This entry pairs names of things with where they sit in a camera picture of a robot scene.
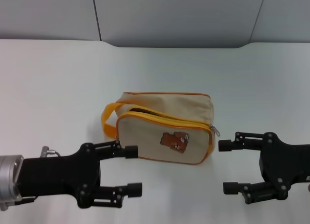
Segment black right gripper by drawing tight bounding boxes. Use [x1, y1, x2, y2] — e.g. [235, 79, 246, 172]
[218, 131, 310, 205]

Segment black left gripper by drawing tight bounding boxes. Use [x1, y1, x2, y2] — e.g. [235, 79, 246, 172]
[19, 140, 143, 209]

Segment beige food bag orange trim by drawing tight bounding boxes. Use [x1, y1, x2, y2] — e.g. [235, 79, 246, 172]
[101, 91, 221, 165]

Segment silver zipper pull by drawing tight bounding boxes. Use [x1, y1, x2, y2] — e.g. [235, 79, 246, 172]
[210, 124, 221, 137]

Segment left gripper cable with connector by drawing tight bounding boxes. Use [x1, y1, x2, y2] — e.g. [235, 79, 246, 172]
[40, 146, 61, 159]

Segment white enclosure board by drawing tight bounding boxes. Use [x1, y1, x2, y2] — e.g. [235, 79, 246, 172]
[93, 0, 266, 48]
[0, 0, 102, 42]

